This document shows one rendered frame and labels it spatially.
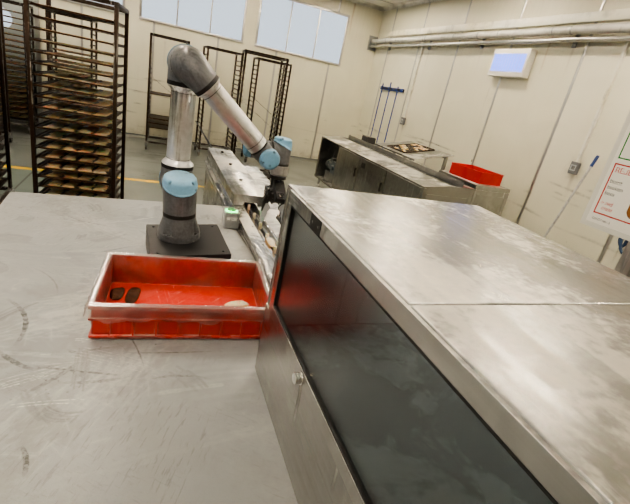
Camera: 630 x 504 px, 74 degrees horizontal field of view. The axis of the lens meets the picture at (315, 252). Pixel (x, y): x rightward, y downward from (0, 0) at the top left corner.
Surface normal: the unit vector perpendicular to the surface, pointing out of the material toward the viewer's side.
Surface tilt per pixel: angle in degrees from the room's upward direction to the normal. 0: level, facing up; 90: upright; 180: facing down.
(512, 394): 0
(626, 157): 90
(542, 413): 0
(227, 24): 90
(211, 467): 0
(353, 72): 90
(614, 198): 90
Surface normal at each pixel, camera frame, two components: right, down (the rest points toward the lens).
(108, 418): 0.19, -0.91
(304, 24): 0.33, 0.41
